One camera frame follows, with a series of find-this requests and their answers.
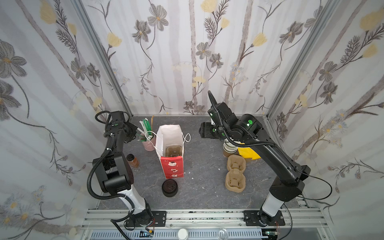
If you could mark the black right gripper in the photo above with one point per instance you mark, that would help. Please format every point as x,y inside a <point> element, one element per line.
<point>205,130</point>

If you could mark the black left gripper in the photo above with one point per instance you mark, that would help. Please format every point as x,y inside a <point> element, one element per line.
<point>130,132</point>

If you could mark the green straw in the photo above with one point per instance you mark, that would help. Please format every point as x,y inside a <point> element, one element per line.
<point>147,128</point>

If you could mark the brown syrup bottle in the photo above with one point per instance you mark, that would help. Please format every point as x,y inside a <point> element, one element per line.
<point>133,161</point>

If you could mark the red white paper bag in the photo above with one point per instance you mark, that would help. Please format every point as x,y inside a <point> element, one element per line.
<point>170,135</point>

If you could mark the single pulp cup carrier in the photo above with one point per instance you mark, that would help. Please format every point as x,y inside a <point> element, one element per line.
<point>171,149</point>

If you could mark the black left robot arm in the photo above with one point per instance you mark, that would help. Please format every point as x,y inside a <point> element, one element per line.
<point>111,175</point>

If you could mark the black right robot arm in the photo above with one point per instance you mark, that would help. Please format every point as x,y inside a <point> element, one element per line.
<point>248,132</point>

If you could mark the pink metal straw bucket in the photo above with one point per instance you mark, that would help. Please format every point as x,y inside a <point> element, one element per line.
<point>149,142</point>

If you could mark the stack of paper cups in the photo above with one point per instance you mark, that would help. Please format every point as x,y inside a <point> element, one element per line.
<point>229,149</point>

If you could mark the yellow paper napkins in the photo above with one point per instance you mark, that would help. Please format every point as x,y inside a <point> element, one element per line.
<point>248,154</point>

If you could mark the stack of pulp cup carriers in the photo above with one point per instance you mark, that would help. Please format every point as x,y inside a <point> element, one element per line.
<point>235,180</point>

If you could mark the stack of black cup lids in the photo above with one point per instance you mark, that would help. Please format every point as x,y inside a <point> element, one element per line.
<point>170,188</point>

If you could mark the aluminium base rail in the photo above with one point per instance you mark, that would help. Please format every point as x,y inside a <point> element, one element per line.
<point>291,224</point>

